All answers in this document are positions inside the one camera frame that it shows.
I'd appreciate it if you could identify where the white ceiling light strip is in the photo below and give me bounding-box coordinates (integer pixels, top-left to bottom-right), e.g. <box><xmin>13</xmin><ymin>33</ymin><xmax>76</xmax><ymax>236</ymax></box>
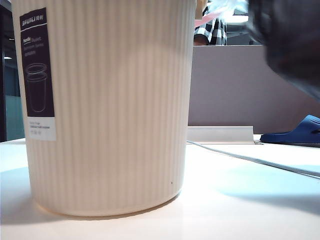
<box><xmin>226</xmin><ymin>13</ymin><xmax>251</xmax><ymax>25</ymax></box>

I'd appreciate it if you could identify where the clear plastic bag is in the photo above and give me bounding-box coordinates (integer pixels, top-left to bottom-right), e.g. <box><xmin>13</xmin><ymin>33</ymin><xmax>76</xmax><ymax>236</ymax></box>
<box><xmin>219</xmin><ymin>0</ymin><xmax>250</xmax><ymax>13</ymax></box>

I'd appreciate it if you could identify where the black garbage bag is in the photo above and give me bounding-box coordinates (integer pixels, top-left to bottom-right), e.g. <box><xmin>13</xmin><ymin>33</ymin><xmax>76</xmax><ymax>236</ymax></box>
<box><xmin>246</xmin><ymin>0</ymin><xmax>320</xmax><ymax>101</ymax></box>

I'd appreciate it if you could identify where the person in checked shirt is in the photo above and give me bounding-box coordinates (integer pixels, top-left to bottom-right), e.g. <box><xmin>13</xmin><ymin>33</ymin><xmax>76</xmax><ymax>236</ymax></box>
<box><xmin>192</xmin><ymin>0</ymin><xmax>228</xmax><ymax>46</ymax></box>

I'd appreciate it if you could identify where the brown desk partition panel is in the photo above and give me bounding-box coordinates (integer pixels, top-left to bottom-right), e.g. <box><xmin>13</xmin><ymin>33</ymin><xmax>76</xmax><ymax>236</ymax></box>
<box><xmin>187</xmin><ymin>44</ymin><xmax>320</xmax><ymax>135</ymax></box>

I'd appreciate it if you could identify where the white ribbed trash can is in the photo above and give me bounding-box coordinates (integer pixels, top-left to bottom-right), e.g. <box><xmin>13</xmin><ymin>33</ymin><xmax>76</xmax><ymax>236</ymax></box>
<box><xmin>11</xmin><ymin>0</ymin><xmax>197</xmax><ymax>218</ymax></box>

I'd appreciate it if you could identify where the blue slipper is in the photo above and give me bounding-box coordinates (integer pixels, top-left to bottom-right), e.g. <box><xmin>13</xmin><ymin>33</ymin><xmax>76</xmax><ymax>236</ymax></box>
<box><xmin>259</xmin><ymin>114</ymin><xmax>320</xmax><ymax>148</ymax></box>

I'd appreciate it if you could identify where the pink ring lid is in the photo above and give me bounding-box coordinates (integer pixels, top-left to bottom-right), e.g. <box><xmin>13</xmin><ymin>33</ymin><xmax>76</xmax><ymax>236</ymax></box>
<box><xmin>193</xmin><ymin>7</ymin><xmax>226</xmax><ymax>27</ymax></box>

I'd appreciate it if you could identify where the dark product label sticker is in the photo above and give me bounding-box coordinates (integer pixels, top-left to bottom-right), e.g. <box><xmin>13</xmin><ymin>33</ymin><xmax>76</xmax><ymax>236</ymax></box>
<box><xmin>19</xmin><ymin>7</ymin><xmax>56</xmax><ymax>142</ymax></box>

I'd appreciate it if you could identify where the dark glass office door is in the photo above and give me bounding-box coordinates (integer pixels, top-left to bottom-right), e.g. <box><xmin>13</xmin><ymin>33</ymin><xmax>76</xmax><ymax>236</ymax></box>
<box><xmin>0</xmin><ymin>4</ymin><xmax>26</xmax><ymax>142</ymax></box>

